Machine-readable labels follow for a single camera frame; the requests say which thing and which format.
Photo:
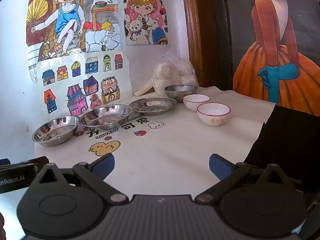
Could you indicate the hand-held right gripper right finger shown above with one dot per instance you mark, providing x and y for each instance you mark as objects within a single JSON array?
[{"x": 219, "y": 167}]

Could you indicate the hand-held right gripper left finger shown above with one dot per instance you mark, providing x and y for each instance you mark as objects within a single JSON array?
[{"x": 105, "y": 167}]

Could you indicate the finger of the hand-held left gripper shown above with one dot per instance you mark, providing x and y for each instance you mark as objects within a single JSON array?
[
  {"x": 37, "y": 162},
  {"x": 4, "y": 162}
]

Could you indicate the stainless steel plate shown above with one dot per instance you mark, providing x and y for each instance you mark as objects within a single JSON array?
[
  {"x": 105, "y": 116},
  {"x": 55, "y": 130}
]

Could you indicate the white ceramic bowl red rim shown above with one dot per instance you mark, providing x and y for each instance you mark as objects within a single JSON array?
[
  {"x": 196, "y": 101},
  {"x": 213, "y": 113}
]

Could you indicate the stainless steel bowl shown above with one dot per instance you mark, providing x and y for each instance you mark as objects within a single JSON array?
[{"x": 180, "y": 92}]

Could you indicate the white printed tablecloth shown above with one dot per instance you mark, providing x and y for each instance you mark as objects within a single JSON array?
[{"x": 162, "y": 140}]

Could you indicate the colourful houses drawing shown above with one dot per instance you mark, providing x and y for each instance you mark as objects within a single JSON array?
[{"x": 82, "y": 85}]

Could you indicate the cream rolled cloth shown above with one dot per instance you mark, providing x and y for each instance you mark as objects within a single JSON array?
[{"x": 145, "y": 90}]

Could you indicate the plastic bag of white buns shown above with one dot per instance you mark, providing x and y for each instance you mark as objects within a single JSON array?
[{"x": 175, "y": 72}]

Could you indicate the painting of orange dress figure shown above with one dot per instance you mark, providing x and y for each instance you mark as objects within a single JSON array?
[{"x": 275, "y": 42}]

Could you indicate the drawing of child with fan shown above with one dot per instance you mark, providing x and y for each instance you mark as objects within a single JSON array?
[{"x": 67, "y": 17}]

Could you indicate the drawing of girl with teddy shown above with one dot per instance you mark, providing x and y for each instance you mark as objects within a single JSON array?
[{"x": 145, "y": 12}]

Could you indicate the black picture frame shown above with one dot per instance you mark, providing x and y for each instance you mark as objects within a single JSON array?
[{"x": 221, "y": 30}]

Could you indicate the wooden door frame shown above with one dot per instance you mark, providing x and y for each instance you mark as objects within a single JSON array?
[{"x": 197, "y": 30}]

